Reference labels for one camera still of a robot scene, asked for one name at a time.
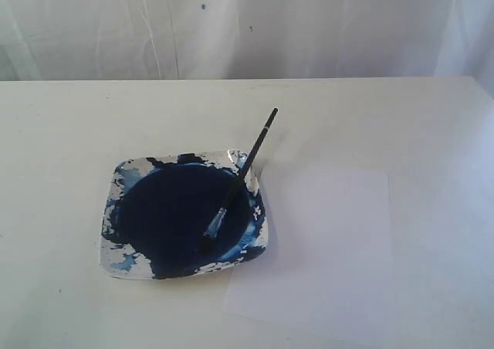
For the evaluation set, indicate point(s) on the white dish with blue paint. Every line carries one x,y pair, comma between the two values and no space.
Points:
158,208

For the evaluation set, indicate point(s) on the white paper sheet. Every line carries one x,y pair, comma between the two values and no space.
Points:
329,254

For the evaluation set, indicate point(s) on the black paintbrush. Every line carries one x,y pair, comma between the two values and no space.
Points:
209,236

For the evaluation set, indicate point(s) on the white backdrop cloth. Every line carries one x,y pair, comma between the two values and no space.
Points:
241,39

